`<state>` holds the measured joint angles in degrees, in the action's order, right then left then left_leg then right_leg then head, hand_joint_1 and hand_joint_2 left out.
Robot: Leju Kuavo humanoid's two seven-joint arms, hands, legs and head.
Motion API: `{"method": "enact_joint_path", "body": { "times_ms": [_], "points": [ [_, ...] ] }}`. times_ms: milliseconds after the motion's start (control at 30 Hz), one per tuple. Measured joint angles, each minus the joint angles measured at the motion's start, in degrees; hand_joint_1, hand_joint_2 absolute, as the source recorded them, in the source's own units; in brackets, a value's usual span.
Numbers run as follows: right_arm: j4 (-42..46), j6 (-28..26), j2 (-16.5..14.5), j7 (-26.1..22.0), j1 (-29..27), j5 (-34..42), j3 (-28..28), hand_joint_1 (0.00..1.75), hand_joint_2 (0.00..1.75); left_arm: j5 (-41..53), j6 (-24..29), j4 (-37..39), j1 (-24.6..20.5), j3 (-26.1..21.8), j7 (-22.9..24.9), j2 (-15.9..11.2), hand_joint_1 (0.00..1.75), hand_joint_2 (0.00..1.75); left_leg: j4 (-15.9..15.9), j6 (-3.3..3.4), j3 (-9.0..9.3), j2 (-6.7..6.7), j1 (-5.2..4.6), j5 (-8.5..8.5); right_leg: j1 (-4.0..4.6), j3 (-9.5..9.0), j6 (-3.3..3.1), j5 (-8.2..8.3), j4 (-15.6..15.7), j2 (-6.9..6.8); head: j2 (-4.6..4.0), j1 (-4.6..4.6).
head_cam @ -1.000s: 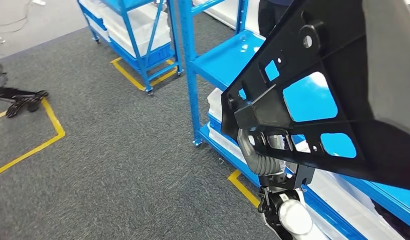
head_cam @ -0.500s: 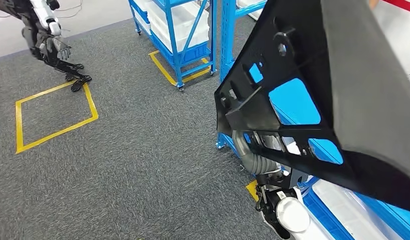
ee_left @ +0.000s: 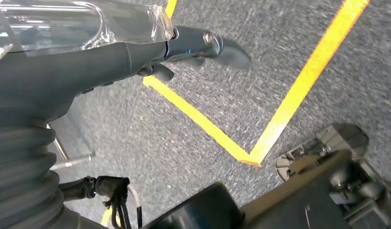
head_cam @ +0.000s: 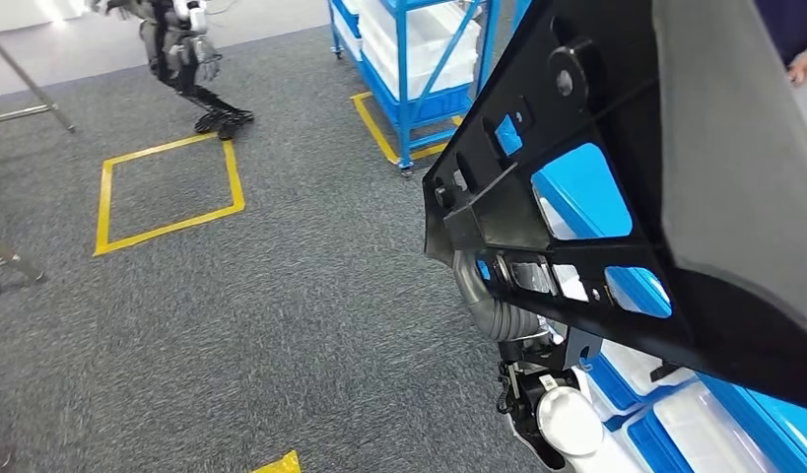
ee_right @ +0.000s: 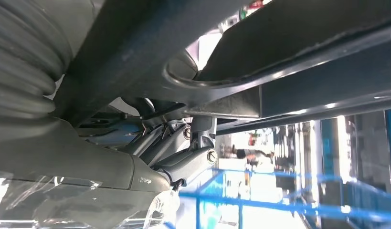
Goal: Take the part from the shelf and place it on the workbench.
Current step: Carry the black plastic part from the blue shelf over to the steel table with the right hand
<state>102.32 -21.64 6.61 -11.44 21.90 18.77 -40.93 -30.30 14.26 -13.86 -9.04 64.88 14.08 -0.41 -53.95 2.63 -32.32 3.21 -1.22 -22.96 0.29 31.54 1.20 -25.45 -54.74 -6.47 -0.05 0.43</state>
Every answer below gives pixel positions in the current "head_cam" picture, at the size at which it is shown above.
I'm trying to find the blue metal shelf rack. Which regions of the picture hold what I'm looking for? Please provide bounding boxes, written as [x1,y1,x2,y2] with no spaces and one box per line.
[474,110,807,473]
[326,0,531,178]

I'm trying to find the person's left hand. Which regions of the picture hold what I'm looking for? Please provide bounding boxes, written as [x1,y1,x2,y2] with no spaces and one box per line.
[786,37,807,88]

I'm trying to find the black plastic plate part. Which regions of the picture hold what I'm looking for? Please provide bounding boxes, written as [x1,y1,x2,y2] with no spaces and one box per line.
[421,0,807,414]

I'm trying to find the steel side table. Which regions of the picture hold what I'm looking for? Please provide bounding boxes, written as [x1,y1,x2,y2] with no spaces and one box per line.
[0,25,77,134]

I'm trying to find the yellow floor tape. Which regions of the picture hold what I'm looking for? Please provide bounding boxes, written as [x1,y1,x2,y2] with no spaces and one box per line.
[92,131,246,258]
[247,449,303,473]
[349,90,466,166]

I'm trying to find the black silver humanoid robot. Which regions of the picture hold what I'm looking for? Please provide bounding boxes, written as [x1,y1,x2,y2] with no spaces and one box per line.
[88,0,255,142]

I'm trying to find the person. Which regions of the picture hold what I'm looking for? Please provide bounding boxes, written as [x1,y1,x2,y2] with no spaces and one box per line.
[754,0,807,88]

